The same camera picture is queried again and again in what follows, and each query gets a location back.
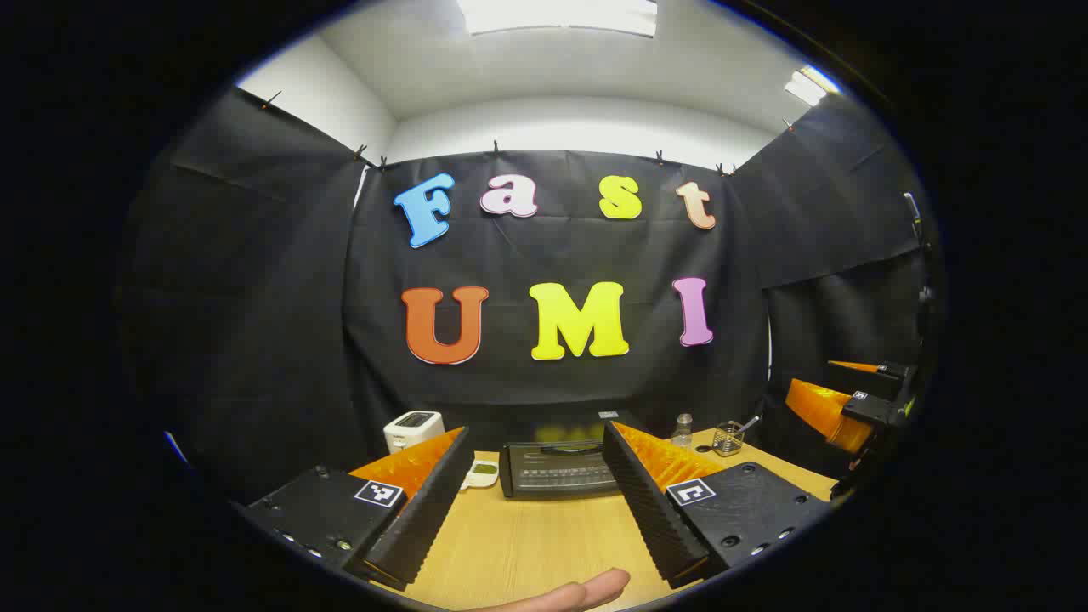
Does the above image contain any black electric oven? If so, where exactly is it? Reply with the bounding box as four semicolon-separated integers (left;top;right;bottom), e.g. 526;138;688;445
497;411;655;500

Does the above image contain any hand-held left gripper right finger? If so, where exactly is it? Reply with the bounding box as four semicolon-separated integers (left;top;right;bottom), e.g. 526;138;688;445
602;421;832;589

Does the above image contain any small ceiling light panel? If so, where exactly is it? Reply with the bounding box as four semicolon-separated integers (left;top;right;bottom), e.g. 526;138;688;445
784;66;838;107

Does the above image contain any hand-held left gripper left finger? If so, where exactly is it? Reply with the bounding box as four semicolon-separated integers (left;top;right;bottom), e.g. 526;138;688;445
241;427;475;593

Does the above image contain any white toaster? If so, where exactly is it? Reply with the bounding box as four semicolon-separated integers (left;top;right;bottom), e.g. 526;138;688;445
383;411;445;456

